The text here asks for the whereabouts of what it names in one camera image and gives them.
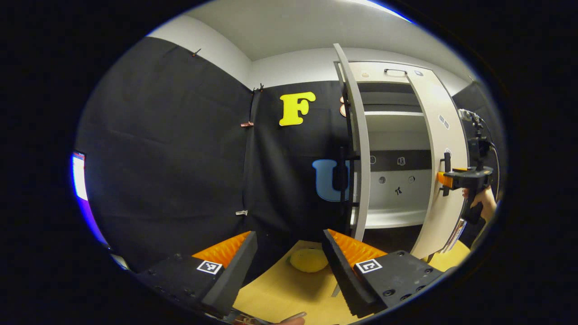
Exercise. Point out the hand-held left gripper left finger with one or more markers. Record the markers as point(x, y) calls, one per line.
point(232, 275)

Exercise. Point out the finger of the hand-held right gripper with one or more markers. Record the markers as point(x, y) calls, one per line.
point(445, 179)

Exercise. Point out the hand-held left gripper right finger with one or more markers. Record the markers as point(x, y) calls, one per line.
point(341, 271)

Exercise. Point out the white cabinet door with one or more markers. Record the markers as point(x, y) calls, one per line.
point(361, 135)
point(440, 225)

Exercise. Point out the grey and white cabinet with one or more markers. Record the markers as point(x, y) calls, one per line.
point(393, 160)

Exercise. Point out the beige cabinet drawer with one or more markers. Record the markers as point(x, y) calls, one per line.
point(375, 72)

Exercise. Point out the yellow soft object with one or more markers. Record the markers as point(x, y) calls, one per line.
point(308, 260)

